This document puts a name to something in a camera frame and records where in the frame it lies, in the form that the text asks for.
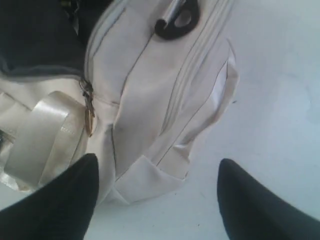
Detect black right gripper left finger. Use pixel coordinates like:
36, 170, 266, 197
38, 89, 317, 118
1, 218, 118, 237
0, 153, 99, 240

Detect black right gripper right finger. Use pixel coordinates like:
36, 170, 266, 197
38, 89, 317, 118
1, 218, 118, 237
217, 158, 320, 240

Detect cream duffel bag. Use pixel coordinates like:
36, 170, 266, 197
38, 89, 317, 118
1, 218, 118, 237
0, 0, 239, 203

